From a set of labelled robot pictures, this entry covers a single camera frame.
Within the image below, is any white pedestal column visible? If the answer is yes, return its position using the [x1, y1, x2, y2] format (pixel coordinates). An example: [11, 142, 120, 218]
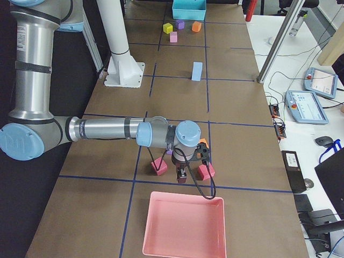
[97, 0, 145, 88]

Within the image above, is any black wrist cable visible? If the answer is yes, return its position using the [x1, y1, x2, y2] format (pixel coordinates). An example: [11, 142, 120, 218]
[147, 147, 217, 200]

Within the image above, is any yellow-green foam block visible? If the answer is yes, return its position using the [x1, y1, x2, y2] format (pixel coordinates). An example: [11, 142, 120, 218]
[163, 23, 173, 34]

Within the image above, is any far teach pendant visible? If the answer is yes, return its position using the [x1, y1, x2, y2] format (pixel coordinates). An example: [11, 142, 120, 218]
[304, 67, 339, 99]

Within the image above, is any pink foam block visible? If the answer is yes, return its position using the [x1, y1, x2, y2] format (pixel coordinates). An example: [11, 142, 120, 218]
[169, 31, 178, 43]

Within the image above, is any black computer mouse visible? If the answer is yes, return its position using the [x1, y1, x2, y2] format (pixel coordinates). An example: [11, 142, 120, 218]
[314, 136, 334, 148]

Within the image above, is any crimson foam block far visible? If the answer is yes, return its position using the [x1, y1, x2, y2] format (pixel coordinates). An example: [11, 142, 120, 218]
[197, 163, 216, 181]

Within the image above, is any red cylinder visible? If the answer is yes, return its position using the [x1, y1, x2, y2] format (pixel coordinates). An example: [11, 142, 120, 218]
[245, 0, 257, 22]

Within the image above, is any orange foam block left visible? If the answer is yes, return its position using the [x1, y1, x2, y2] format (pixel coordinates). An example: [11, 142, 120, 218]
[192, 21, 202, 33]

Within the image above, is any teach pendant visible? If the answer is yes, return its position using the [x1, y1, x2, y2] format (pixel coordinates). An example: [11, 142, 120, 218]
[285, 90, 329, 125]
[304, 67, 339, 99]

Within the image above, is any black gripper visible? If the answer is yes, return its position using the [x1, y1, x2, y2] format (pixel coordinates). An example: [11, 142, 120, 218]
[172, 149, 194, 184]

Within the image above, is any teal plastic bin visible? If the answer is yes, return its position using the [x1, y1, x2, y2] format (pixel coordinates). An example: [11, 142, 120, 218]
[172, 0, 206, 21]

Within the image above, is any purple foam block left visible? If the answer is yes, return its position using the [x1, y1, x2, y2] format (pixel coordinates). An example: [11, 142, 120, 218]
[175, 20, 185, 30]

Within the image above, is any pink plastic tray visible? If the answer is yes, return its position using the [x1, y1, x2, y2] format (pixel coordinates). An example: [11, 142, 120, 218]
[142, 191, 227, 257]

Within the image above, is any light blue block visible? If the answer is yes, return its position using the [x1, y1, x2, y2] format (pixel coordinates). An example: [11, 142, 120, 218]
[192, 61, 203, 73]
[191, 70, 202, 81]

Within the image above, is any near teach pendant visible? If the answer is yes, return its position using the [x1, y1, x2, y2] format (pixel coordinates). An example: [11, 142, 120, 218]
[285, 90, 329, 125]

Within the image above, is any crimson foam block near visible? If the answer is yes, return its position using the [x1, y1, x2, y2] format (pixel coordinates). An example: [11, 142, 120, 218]
[151, 157, 168, 176]

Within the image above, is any clear water bottle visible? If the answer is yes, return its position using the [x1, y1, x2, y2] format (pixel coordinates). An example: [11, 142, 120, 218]
[289, 10, 308, 37]

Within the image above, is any crimson foam block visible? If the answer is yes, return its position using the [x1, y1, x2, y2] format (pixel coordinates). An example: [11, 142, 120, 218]
[197, 163, 216, 181]
[151, 157, 168, 176]

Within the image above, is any aluminium frame post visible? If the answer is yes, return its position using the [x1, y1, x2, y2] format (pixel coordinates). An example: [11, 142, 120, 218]
[256, 0, 305, 84]

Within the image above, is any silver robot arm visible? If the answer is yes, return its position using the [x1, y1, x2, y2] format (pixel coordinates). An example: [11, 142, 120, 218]
[1, 1, 202, 183]

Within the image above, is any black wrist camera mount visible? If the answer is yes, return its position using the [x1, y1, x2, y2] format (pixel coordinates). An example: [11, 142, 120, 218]
[189, 142, 210, 164]

